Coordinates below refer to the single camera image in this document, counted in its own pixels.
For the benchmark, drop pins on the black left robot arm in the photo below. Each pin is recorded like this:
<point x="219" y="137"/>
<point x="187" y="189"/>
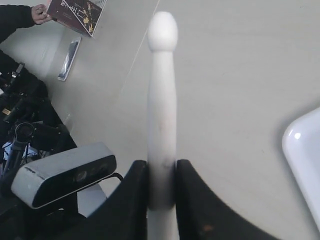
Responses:
<point x="19" y="222"/>

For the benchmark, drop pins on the person's hand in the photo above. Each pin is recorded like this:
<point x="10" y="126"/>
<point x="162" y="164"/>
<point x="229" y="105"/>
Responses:
<point x="39" y="14"/>

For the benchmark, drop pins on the wooden drumstick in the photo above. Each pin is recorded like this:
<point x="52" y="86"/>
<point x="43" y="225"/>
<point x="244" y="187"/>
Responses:
<point x="162" y="127"/>

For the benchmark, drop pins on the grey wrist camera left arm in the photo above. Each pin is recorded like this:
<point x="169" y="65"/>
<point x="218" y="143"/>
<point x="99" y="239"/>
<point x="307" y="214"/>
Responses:
<point x="52" y="178"/>

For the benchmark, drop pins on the black tripod with camera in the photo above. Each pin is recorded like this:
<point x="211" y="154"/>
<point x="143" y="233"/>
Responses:
<point x="29" y="126"/>

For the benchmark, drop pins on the dark red book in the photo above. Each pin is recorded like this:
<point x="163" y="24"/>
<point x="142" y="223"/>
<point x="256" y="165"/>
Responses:
<point x="81" y="16"/>

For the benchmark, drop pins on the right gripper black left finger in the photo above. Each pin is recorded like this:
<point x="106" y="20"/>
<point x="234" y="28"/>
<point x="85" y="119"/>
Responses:
<point x="123" y="216"/>

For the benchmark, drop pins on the smartphone on table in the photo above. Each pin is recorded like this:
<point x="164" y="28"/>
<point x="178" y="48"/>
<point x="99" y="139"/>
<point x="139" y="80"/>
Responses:
<point x="69" y="58"/>

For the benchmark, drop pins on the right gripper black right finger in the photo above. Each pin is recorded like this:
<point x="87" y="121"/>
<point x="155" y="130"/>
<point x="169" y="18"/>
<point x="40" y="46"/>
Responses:
<point x="202" y="215"/>

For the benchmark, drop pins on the person's dark sleeve forearm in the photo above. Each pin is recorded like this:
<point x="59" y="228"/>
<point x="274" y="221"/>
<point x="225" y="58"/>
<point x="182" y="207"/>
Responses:
<point x="13" y="17"/>

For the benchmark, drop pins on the white rectangular plastic tray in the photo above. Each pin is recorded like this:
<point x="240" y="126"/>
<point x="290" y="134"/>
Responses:
<point x="301" y="147"/>

